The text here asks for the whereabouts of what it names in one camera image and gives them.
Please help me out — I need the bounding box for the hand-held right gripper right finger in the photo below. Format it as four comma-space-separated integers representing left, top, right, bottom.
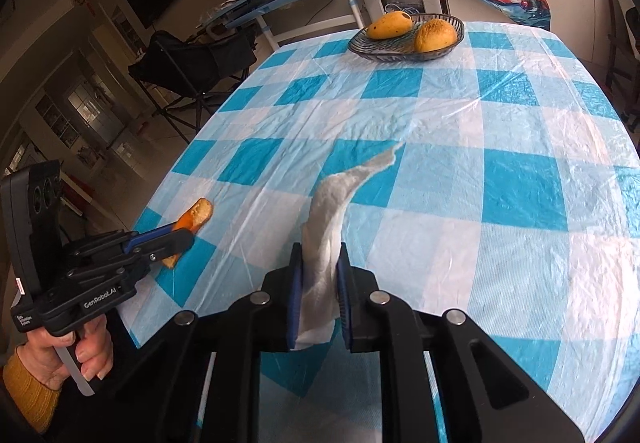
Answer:
336, 243, 586, 443

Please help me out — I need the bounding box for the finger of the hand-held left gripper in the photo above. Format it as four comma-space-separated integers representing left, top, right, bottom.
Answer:
142, 228, 195, 261
123, 222, 177, 255

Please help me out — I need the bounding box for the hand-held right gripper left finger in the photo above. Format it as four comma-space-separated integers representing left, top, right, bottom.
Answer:
87, 243, 305, 443

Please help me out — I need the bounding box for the white paper tissue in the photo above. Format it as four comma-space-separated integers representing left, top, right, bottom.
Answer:
295, 142, 405, 352

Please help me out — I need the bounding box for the person's left forearm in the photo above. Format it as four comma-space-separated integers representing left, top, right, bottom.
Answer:
0, 345, 64, 435

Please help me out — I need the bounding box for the person's left hand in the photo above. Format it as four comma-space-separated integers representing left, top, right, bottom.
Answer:
17, 310, 114, 391

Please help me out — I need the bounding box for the glass door cabinet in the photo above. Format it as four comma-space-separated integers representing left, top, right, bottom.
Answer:
32, 70, 132, 161

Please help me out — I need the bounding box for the black folding chair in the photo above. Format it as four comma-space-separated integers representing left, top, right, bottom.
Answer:
127, 29, 258, 144

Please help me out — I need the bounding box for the person's dark clothing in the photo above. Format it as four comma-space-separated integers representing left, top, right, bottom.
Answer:
0, 313, 201, 443

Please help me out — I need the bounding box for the blue checkered tablecloth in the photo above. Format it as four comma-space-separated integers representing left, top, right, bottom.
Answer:
127, 20, 640, 443

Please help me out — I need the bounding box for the glass fruit bowl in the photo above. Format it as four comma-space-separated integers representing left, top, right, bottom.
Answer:
347, 13, 466, 63

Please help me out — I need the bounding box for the smooth yellow mango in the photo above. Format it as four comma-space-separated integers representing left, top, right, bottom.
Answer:
366, 12, 415, 41

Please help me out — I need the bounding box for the speckled yellow mango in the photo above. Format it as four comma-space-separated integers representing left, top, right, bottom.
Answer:
414, 19, 458, 53

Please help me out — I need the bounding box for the wooden chair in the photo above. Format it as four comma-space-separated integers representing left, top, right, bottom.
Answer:
592, 0, 640, 99

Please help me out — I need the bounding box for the white strap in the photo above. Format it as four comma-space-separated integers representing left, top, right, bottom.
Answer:
52, 345, 96, 397

